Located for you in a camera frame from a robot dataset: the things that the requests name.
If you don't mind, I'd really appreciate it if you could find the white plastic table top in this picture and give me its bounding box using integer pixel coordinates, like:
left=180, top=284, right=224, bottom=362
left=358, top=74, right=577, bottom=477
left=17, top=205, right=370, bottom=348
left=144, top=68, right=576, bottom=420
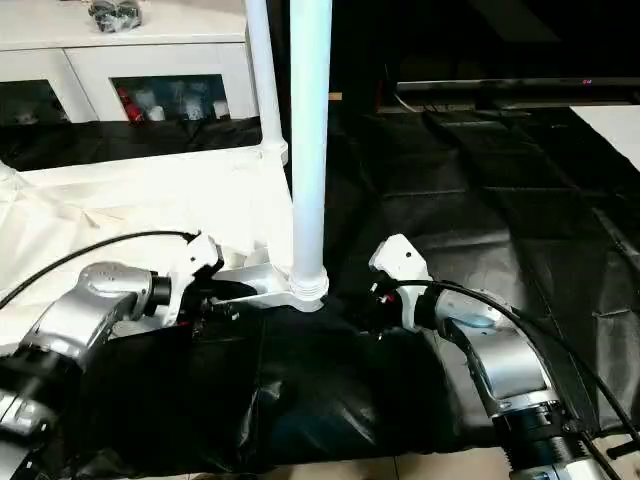
left=0, top=145, right=331, bottom=346

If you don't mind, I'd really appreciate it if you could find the white plastic table leg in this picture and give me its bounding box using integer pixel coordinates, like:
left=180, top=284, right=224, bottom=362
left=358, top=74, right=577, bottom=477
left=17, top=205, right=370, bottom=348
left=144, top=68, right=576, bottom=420
left=243, top=0, right=290, bottom=167
left=288, top=0, right=335, bottom=314

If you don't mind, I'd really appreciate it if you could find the black plastic mat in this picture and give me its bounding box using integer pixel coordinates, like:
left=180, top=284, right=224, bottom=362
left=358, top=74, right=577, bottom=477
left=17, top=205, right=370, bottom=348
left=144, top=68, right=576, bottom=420
left=0, top=105, right=640, bottom=476

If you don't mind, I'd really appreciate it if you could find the white sideboard with glass doors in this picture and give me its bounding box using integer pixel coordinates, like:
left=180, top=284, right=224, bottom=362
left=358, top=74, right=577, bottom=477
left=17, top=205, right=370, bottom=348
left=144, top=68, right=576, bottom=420
left=0, top=0, right=263, bottom=127

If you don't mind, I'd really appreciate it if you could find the long black bar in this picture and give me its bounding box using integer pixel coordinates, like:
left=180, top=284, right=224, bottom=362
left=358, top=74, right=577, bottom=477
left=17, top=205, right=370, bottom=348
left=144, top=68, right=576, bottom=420
left=395, top=78, right=640, bottom=111

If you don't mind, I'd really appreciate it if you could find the flat white panel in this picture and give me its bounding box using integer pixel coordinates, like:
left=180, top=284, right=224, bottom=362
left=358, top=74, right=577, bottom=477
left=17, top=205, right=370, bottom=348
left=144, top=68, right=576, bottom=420
left=598, top=105, right=640, bottom=167

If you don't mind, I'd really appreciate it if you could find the dark object on cabinet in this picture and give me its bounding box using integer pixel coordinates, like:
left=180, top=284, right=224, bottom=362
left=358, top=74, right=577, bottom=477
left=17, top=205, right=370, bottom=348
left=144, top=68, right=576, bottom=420
left=88, top=0, right=144, bottom=30

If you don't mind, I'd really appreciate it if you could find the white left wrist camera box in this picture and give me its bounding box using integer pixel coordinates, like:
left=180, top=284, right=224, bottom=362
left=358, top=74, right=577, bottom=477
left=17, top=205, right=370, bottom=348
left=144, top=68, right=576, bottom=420
left=158, top=233, right=227, bottom=327

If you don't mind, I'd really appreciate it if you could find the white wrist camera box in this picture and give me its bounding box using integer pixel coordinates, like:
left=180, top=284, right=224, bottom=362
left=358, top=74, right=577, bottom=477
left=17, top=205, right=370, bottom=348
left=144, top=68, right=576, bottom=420
left=368, top=235, right=434, bottom=333
left=158, top=233, right=227, bottom=327

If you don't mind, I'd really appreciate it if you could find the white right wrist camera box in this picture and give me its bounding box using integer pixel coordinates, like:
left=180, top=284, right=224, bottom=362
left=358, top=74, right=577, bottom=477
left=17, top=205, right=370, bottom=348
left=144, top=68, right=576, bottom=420
left=368, top=235, right=434, bottom=333

